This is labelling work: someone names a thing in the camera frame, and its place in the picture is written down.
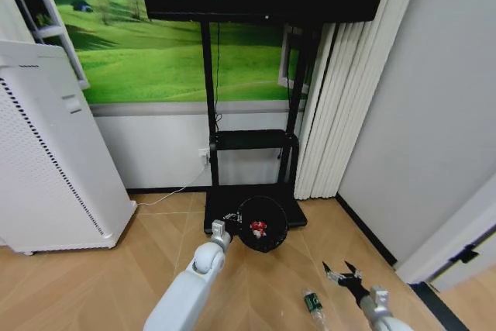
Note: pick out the red and white wrapper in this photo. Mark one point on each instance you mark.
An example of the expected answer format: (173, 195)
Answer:
(258, 228)

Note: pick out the white pleated curtain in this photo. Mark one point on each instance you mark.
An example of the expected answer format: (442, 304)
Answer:
(333, 114)

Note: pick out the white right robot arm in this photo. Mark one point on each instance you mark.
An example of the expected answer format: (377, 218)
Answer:
(381, 313)

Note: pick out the black baseboard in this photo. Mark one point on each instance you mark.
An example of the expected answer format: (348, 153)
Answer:
(364, 226)

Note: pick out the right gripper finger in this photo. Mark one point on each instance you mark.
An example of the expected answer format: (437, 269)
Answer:
(353, 269)
(333, 274)

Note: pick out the plastic bottle with green label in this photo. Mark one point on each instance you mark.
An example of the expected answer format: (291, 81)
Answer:
(313, 304)

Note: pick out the green landscape wall mural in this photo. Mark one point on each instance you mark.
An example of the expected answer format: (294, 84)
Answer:
(155, 63)

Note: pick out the white air purifier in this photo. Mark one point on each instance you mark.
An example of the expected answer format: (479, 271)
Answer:
(46, 160)

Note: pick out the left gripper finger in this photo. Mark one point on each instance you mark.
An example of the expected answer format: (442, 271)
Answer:
(232, 216)

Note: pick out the black round trash bin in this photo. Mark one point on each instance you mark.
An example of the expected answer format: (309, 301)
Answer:
(271, 211)

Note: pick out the black television stand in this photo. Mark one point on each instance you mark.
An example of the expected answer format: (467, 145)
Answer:
(252, 141)

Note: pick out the white door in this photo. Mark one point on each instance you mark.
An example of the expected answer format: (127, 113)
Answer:
(453, 238)

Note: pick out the black door hinge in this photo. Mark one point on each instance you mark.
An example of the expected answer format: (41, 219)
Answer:
(469, 255)

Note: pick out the white wall socket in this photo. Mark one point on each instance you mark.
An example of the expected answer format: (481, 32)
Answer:
(204, 155)

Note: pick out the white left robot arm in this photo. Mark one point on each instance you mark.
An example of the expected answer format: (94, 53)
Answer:
(190, 288)

